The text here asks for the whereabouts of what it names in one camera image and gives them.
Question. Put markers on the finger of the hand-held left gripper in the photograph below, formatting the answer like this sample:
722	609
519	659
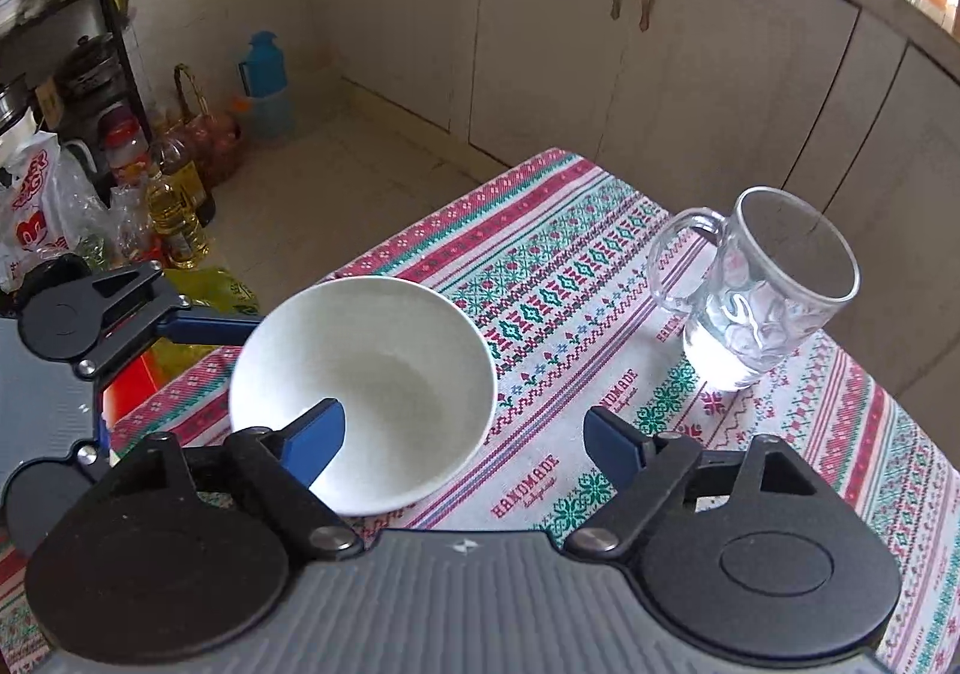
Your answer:
91	453
217	329

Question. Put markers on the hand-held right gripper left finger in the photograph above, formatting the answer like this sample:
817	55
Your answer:
319	438

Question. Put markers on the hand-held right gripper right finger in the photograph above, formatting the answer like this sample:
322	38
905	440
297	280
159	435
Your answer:
611	438

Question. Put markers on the white ceramic bowl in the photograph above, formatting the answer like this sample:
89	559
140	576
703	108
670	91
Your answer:
390	381

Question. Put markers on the yellow green plastic bag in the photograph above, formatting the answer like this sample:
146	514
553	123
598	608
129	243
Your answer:
214	288

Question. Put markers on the red plastic item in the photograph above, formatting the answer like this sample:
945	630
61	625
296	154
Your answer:
135	385

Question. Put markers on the yellow cooking oil bottle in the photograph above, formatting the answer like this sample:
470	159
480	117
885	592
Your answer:
178	224

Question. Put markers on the patterned woven tablecloth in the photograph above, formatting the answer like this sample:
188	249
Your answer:
585	284

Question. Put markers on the brown liquid bottle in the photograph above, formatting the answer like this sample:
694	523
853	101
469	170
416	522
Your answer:
180	160

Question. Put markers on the white red print plastic bag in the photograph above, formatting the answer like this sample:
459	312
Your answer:
34	209

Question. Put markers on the clear glass mug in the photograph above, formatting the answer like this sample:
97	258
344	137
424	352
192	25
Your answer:
757	299

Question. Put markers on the blue thermos jug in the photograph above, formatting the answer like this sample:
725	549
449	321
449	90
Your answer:
266	89

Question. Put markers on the dark cooking pot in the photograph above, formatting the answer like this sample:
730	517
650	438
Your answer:
86	70

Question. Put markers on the black metal shelf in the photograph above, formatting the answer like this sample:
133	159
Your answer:
112	21

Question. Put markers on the white kitchen cabinets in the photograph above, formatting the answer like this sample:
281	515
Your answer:
712	81

